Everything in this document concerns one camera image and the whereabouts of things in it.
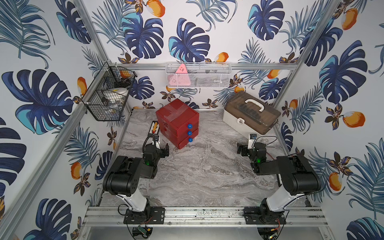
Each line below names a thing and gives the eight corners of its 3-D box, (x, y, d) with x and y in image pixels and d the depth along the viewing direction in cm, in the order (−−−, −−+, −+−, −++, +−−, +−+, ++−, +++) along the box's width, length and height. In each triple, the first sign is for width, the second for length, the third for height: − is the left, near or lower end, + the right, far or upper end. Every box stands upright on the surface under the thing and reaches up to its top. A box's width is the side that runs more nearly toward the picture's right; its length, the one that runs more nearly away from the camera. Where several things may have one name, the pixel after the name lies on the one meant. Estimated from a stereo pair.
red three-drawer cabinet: (160, 132, 109) (154, 111, 92) (179, 119, 118) (176, 97, 101) (181, 152, 99) (179, 132, 82) (200, 135, 108) (202, 114, 91)
